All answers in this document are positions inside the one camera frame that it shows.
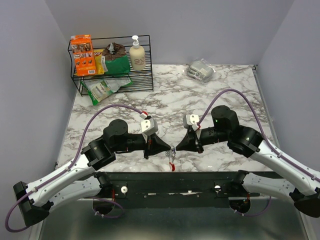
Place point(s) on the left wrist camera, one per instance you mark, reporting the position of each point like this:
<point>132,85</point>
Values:
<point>149,126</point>

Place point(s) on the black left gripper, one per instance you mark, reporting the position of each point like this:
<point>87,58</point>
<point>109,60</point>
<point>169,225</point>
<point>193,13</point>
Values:
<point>155,145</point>

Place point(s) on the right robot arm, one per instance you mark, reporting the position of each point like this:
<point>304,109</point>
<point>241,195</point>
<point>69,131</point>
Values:
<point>298,183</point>

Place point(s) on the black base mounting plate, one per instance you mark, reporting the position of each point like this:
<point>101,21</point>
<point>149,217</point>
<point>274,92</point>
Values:
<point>134,190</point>

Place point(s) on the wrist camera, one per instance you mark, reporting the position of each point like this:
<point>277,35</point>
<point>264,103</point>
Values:
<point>191,120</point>
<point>149,126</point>

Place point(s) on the cream pump soap bottle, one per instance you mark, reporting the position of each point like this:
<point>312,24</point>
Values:
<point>137,55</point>

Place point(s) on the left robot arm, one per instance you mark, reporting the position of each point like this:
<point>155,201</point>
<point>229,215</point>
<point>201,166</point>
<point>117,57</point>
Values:
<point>73,180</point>

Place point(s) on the clear plastic wrapped package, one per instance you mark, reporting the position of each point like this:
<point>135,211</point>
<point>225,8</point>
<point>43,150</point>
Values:
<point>200,70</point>

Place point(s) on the black wire shelf rack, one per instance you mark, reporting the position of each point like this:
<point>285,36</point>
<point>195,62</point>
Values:
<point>142,80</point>

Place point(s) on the yellow snack bag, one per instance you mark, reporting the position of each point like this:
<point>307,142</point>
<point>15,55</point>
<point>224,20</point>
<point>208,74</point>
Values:
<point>98,58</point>

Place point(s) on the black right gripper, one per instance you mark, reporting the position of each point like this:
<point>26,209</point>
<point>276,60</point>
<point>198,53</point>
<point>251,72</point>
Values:
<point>191,142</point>

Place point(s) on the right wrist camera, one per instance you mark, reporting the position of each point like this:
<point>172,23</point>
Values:
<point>191,120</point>

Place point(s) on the green brown bag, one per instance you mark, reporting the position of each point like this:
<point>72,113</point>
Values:
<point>114,60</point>

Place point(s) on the orange product box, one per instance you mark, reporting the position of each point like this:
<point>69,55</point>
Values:
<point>83,55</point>

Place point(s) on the green white snack bag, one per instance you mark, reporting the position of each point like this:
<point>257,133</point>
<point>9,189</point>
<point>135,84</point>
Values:
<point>100,89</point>

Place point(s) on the red handled key organizer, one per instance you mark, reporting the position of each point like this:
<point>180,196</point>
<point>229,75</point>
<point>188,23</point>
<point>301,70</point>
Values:
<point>171,155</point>

